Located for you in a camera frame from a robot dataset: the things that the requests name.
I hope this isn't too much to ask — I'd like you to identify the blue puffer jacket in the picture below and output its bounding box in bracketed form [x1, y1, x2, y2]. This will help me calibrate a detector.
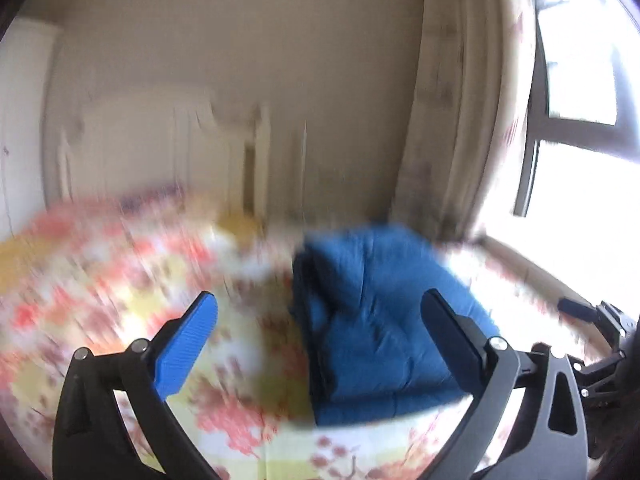
[292, 226, 499, 427]

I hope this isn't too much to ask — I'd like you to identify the floral bed sheet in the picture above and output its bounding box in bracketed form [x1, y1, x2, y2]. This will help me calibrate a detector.
[1, 194, 602, 479]

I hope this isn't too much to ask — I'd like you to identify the yellow pillow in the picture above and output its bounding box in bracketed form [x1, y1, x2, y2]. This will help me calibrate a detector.
[217, 214, 262, 243]

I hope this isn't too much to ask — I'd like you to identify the white wooden headboard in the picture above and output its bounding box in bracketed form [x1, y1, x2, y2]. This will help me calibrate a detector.
[58, 86, 271, 219]

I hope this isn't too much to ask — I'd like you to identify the silver desk lamp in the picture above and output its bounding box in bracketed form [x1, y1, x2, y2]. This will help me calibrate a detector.
[298, 119, 308, 226]

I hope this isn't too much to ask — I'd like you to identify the white wardrobe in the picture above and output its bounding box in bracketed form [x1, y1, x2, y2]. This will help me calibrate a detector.
[0, 18, 58, 240]

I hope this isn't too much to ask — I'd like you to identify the patterned window curtain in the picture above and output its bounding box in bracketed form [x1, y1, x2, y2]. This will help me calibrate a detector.
[390, 0, 536, 240]

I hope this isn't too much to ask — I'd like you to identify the window frame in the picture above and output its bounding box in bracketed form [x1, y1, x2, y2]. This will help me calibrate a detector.
[514, 0, 639, 217]

